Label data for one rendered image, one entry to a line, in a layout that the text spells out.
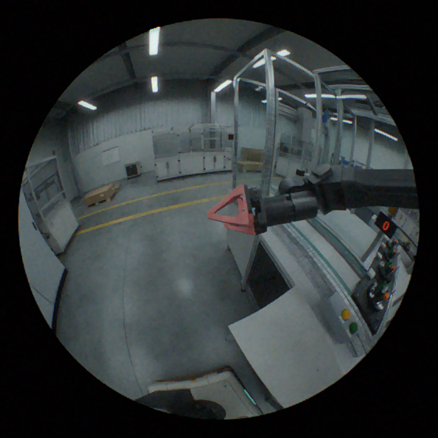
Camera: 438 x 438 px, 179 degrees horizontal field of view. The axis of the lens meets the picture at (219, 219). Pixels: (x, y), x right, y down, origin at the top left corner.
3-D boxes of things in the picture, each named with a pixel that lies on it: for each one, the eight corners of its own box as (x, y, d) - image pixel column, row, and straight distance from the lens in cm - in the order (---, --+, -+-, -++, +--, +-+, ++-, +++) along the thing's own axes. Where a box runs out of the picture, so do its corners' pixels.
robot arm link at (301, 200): (323, 197, 25) (320, 222, 28) (308, 183, 31) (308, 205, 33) (289, 203, 23) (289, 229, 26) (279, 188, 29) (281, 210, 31)
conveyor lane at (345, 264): (357, 341, 77) (374, 334, 72) (276, 226, 86) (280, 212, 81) (377, 306, 98) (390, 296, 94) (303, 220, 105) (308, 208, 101)
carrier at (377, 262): (387, 301, 92) (404, 286, 87) (367, 271, 86) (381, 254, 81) (393, 279, 113) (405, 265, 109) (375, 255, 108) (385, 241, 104)
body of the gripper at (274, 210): (249, 188, 22) (290, 180, 23) (254, 207, 32) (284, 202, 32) (255, 225, 20) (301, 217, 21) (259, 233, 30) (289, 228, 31)
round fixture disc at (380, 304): (376, 318, 73) (380, 316, 72) (362, 296, 68) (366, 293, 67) (384, 299, 84) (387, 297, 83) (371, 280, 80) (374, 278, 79)
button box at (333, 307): (340, 344, 62) (351, 340, 58) (318, 305, 58) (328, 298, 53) (349, 333, 67) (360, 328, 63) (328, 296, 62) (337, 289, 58)
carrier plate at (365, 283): (372, 335, 72) (376, 333, 71) (350, 296, 64) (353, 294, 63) (387, 303, 91) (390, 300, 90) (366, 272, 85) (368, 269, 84)
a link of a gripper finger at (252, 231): (215, 205, 28) (258, 197, 27) (225, 214, 35) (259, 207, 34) (218, 236, 27) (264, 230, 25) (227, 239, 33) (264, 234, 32)
